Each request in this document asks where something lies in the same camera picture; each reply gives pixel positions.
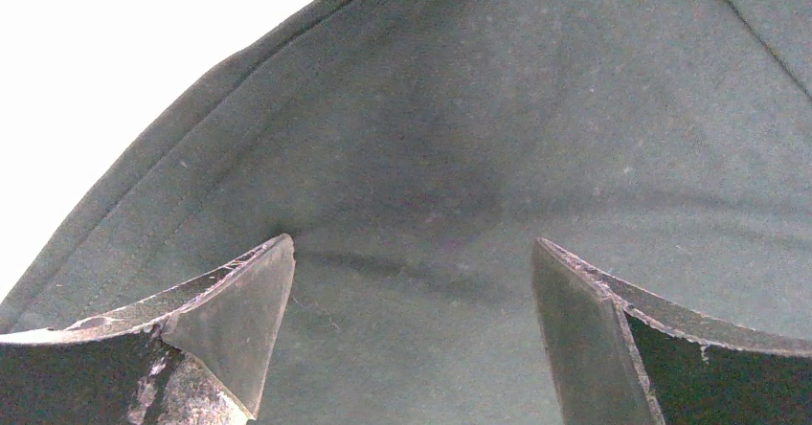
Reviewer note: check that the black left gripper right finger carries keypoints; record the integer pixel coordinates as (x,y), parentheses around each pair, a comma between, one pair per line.
(620,354)

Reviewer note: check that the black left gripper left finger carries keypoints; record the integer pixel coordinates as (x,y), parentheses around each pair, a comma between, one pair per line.
(196,353)

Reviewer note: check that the black t shirt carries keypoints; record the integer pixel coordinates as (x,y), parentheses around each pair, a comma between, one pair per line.
(413,150)

